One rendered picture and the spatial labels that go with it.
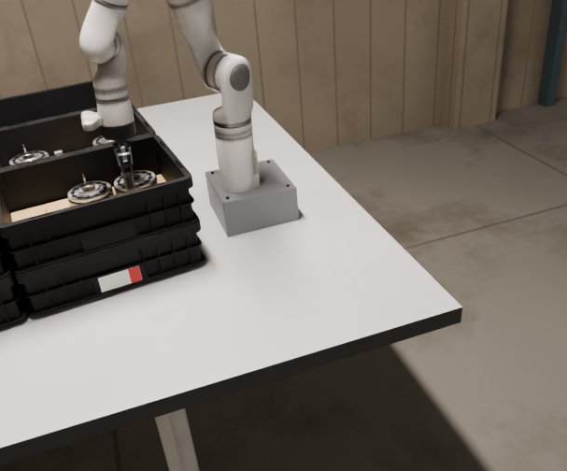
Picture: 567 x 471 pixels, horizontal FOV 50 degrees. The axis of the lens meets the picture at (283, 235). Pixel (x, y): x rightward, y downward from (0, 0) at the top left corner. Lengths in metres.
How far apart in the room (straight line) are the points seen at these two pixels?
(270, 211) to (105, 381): 0.60
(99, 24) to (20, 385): 0.71
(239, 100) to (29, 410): 0.77
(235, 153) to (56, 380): 0.64
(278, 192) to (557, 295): 1.37
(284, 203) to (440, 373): 0.90
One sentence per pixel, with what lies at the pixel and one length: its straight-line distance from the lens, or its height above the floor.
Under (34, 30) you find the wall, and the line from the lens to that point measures 3.20.
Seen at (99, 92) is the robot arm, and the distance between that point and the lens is 1.37.
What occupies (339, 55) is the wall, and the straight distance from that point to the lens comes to 3.55.
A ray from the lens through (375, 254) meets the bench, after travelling 1.40.
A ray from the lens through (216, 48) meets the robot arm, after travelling 1.44.
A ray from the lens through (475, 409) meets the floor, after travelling 2.03.
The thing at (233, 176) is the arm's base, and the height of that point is 0.84.
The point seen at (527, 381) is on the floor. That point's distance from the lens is 2.15.
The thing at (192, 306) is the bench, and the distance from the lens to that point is 1.29.
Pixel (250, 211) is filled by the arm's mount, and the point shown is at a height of 0.76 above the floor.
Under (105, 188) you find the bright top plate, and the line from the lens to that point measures 1.50.
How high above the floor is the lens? 1.47
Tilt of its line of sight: 31 degrees down
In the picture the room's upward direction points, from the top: 5 degrees counter-clockwise
